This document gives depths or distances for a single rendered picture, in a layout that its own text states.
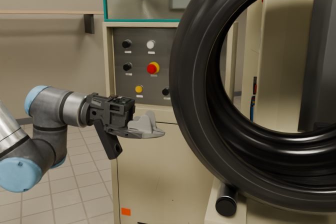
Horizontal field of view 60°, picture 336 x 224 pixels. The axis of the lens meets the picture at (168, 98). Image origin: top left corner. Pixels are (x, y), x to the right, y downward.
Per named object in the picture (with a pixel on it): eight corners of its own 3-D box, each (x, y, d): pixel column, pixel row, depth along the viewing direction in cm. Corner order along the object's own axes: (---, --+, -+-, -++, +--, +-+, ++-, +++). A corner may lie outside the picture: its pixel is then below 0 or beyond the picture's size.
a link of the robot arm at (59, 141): (21, 171, 77) (21, 128, 74) (40, 152, 88) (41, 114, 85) (56, 176, 77) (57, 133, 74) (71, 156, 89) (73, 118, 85)
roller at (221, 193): (229, 134, 93) (243, 137, 92) (226, 146, 95) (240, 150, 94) (217, 196, 61) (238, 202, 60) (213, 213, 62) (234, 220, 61)
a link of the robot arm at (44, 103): (44, 113, 86) (44, 80, 84) (81, 122, 84) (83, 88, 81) (20, 122, 78) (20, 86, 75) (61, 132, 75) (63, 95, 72)
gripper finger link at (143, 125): (163, 120, 68) (126, 112, 70) (160, 143, 70) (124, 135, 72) (166, 116, 71) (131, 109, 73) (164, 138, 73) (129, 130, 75)
